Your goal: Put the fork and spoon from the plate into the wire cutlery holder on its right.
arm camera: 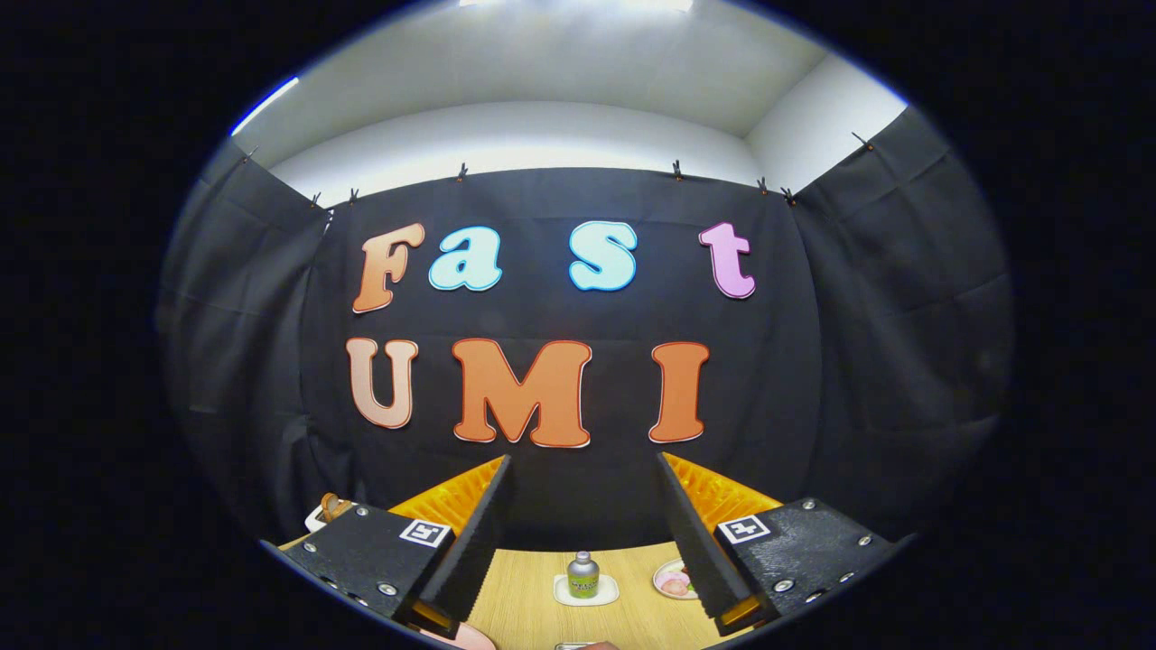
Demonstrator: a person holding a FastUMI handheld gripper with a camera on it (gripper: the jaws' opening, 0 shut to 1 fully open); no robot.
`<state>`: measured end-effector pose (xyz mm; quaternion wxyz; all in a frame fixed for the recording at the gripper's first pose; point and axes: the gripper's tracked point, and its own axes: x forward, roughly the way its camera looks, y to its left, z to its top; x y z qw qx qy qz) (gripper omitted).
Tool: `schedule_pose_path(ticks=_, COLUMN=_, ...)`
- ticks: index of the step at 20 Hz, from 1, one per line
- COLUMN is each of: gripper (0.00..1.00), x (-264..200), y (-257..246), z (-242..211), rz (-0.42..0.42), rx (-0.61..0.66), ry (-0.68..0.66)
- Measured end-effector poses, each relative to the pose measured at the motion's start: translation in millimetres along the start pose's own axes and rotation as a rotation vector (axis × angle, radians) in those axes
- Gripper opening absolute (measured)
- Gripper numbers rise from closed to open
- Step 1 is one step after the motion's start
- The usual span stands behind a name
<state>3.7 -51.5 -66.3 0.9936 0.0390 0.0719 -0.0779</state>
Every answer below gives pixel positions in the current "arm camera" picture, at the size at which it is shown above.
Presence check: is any narrow ceiling light panel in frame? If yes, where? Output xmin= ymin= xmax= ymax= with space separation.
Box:
xmin=229 ymin=76 xmax=301 ymax=137

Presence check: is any green soda bottle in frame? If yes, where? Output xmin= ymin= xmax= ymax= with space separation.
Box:
xmin=566 ymin=551 xmax=601 ymax=600

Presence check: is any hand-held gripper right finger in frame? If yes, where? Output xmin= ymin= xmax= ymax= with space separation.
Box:
xmin=656 ymin=451 xmax=906 ymax=637

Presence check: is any row of black cloth clips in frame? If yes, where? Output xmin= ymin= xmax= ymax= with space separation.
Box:
xmin=242 ymin=131 xmax=877 ymax=209

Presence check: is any white oval dish with meat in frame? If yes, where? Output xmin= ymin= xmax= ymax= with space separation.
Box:
xmin=652 ymin=558 xmax=701 ymax=601

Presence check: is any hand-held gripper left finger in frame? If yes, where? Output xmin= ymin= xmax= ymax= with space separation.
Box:
xmin=260 ymin=454 xmax=512 ymax=640

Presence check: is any pink round plate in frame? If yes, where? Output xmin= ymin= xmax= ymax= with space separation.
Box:
xmin=420 ymin=623 xmax=498 ymax=650

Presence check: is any white square coaster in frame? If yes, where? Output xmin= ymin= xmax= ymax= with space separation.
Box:
xmin=553 ymin=574 xmax=620 ymax=607

